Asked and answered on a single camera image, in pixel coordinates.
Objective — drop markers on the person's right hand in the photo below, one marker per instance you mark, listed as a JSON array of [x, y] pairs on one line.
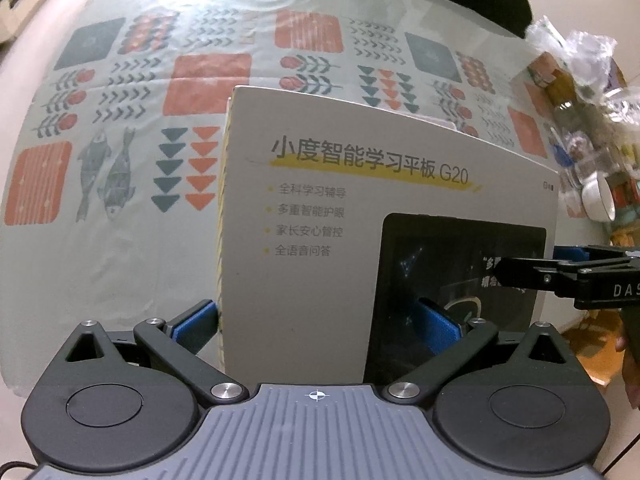
[[634, 385]]

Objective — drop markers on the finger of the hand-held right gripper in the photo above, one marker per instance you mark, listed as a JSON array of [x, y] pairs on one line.
[[570, 253], [535, 274]]

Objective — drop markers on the white tablet product box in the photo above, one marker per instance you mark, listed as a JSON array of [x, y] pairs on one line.
[[325, 285]]

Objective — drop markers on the white bowl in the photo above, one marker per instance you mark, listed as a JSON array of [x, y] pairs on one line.
[[599, 197]]

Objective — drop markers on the clear plastic bag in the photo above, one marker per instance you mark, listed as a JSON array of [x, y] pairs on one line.
[[622, 120], [570, 45]]

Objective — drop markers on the clear drinking glass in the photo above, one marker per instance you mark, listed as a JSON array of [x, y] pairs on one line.
[[575, 177]]

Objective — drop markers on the orange drink carton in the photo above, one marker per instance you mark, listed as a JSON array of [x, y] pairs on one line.
[[542, 70]]

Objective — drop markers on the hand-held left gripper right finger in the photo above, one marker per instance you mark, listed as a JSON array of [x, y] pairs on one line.
[[439, 327]]

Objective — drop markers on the desktop with patterned tablecloth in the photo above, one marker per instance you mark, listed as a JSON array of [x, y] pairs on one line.
[[125, 270]]

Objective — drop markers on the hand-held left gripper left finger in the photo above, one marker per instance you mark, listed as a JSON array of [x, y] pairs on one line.
[[195, 327]]

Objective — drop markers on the blue plastic utensil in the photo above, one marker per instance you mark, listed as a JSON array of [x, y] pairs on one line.
[[562, 152]]

